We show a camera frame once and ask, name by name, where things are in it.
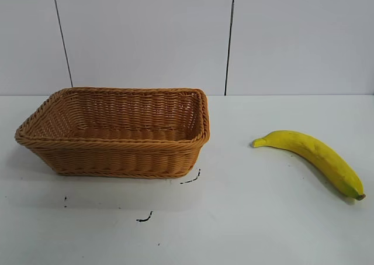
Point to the yellow banana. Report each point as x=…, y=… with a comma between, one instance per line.
x=318, y=155

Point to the brown woven wicker basket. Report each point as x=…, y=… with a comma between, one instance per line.
x=117, y=156

